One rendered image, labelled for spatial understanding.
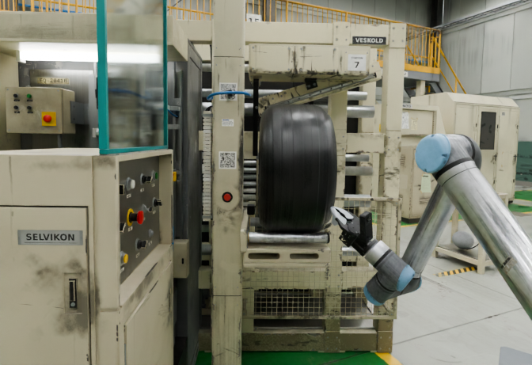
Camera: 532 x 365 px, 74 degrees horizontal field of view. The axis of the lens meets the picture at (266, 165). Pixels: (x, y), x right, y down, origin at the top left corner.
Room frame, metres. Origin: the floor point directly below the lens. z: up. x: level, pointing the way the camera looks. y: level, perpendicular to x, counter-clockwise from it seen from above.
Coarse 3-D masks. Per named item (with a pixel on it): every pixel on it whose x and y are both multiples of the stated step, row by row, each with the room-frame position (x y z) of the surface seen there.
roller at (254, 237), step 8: (256, 232) 1.45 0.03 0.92; (264, 232) 1.45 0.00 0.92; (272, 232) 1.45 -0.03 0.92; (280, 232) 1.45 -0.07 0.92; (288, 232) 1.46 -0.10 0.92; (296, 232) 1.46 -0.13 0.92; (248, 240) 1.43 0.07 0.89; (256, 240) 1.43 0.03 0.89; (264, 240) 1.43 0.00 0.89; (272, 240) 1.43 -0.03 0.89; (280, 240) 1.43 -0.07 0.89; (288, 240) 1.43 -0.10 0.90; (296, 240) 1.43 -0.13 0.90; (304, 240) 1.43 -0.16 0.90; (312, 240) 1.43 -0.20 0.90; (320, 240) 1.43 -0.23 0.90; (328, 240) 1.44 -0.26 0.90
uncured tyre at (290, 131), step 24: (264, 120) 1.44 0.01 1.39; (288, 120) 1.39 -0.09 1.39; (312, 120) 1.39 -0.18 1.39; (264, 144) 1.36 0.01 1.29; (288, 144) 1.33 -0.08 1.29; (312, 144) 1.33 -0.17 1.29; (264, 168) 1.33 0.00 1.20; (288, 168) 1.30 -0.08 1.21; (312, 168) 1.31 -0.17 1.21; (336, 168) 1.35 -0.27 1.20; (264, 192) 1.34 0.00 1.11; (288, 192) 1.31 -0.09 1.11; (312, 192) 1.31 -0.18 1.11; (264, 216) 1.40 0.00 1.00; (288, 216) 1.36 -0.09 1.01; (312, 216) 1.36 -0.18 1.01
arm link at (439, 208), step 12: (480, 156) 1.10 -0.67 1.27; (480, 168) 1.12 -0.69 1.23; (444, 192) 1.18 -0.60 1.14; (432, 204) 1.21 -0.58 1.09; (444, 204) 1.18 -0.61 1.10; (432, 216) 1.21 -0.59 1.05; (444, 216) 1.20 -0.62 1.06; (420, 228) 1.25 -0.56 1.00; (432, 228) 1.22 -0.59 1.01; (444, 228) 1.23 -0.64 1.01; (420, 240) 1.25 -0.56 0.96; (432, 240) 1.23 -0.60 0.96; (408, 252) 1.29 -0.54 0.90; (420, 252) 1.26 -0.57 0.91; (420, 264) 1.27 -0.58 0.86; (420, 276) 1.35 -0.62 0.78; (408, 288) 1.31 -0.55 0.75
